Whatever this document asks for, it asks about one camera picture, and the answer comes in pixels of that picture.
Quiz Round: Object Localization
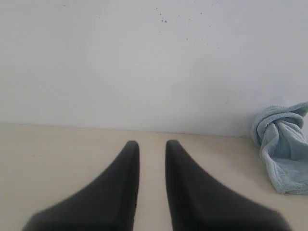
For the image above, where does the light blue fluffy towel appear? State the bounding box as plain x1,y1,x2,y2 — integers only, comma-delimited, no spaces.
251,102,308,194

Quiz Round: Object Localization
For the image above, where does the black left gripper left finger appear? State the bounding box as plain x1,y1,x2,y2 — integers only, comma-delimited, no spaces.
23,141,140,231

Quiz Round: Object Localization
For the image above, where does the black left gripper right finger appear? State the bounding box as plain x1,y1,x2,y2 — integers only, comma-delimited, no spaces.
165,140,291,231

